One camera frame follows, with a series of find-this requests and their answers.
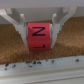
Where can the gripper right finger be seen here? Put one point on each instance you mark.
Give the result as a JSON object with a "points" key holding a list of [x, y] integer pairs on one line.
{"points": [[58, 24]]}

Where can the pink block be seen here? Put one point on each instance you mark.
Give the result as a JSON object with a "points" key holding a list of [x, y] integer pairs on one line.
{"points": [[38, 36]]}

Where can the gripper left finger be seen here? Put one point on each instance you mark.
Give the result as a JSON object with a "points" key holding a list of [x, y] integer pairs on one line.
{"points": [[20, 26]]}

